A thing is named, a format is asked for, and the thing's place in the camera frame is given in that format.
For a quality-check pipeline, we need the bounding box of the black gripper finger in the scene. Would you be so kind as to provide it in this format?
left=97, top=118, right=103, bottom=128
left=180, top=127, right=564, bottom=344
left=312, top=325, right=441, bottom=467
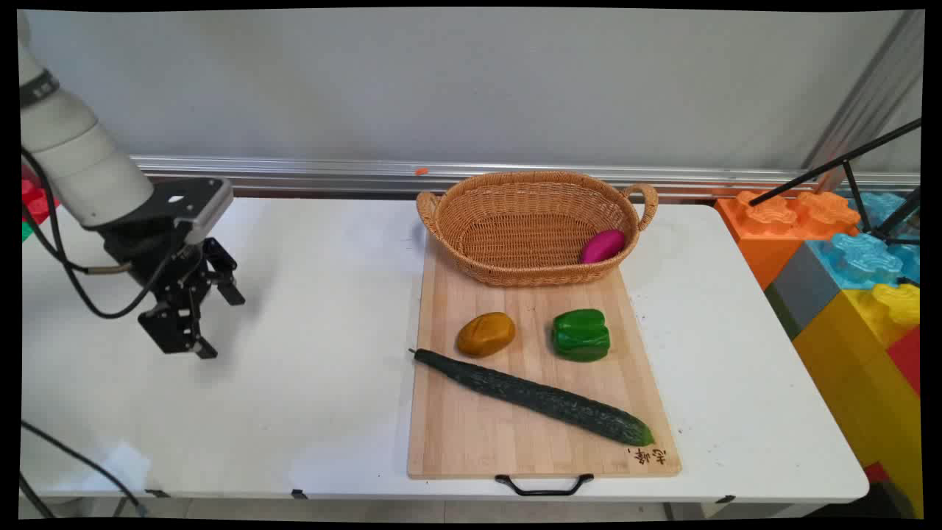
left=138, top=291, right=219, bottom=360
left=202, top=239, right=246, bottom=306

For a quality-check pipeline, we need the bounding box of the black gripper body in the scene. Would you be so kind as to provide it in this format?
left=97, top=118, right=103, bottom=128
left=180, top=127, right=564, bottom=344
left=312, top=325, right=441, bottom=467
left=99, top=221, right=222, bottom=310

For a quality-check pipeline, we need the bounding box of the yellow-brown toy potato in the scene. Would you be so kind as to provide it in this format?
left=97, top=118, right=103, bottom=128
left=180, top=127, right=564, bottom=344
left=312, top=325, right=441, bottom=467
left=456, top=311, right=517, bottom=359

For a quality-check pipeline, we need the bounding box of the small red toy block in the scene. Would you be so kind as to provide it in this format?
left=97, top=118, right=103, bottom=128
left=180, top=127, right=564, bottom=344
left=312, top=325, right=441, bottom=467
left=21, top=177, right=58, bottom=225

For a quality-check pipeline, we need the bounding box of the woven wicker basket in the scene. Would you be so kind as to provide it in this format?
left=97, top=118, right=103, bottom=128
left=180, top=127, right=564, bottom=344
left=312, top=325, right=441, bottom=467
left=416, top=171, right=659, bottom=288

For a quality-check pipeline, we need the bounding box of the dark green toy cucumber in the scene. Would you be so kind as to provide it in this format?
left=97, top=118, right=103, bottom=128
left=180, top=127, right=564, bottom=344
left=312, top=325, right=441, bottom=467
left=408, top=347, right=655, bottom=448

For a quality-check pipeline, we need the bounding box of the green toy bell pepper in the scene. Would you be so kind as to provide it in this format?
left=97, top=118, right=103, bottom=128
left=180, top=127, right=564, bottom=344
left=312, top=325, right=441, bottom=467
left=551, top=308, right=612, bottom=363

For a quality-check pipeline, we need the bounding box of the magenta toy sweet potato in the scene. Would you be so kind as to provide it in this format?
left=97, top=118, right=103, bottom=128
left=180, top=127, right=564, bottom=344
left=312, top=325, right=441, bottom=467
left=580, top=229, right=627, bottom=265

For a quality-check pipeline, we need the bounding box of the big orange toy block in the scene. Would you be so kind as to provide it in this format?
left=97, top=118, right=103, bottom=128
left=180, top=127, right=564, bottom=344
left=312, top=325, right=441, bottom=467
left=715, top=190, right=862, bottom=292

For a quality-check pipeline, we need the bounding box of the big grey toy block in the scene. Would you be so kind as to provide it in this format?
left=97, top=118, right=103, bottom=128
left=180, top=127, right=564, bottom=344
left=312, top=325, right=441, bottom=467
left=764, top=243, right=843, bottom=339

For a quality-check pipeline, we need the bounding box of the black tripod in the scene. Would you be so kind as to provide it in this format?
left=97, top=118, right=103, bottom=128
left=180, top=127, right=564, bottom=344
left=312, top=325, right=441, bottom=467
left=747, top=118, right=922, bottom=247

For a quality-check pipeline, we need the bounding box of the big blue toy block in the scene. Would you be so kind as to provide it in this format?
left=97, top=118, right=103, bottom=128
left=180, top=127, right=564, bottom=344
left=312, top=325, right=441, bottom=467
left=806, top=191, right=921, bottom=289

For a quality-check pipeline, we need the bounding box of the big yellow toy block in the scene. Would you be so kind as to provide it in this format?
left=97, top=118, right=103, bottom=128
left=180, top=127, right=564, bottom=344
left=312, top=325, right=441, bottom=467
left=793, top=283, right=924, bottom=516

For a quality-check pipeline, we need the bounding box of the big red toy block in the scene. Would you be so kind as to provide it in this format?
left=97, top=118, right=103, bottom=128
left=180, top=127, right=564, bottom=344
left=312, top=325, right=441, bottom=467
left=887, top=328, right=922, bottom=398

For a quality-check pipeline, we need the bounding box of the black cable with metal connector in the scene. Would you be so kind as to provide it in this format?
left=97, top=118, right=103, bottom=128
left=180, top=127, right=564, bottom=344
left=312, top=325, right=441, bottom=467
left=22, top=199, right=135, bottom=275

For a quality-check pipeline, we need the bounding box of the long black looping cable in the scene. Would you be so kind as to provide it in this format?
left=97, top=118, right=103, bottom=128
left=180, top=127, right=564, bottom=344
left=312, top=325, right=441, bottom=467
left=21, top=147, right=185, bottom=320

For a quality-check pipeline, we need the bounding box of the grey black wrist camera mount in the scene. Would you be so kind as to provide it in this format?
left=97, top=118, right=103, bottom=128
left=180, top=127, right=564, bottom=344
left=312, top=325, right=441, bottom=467
left=151, top=177, right=235, bottom=245

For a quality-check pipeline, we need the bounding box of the aluminium wall rail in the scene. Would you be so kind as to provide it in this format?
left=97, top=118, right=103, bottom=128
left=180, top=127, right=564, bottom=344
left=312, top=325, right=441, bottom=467
left=129, top=155, right=921, bottom=201

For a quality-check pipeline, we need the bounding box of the thin black table cable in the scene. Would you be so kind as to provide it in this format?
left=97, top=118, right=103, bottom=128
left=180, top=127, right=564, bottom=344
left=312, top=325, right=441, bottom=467
left=21, top=420, right=144, bottom=515

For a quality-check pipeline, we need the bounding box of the wooden cutting board with handle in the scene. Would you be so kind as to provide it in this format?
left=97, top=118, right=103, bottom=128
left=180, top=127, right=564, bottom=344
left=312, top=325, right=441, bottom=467
left=407, top=243, right=682, bottom=498

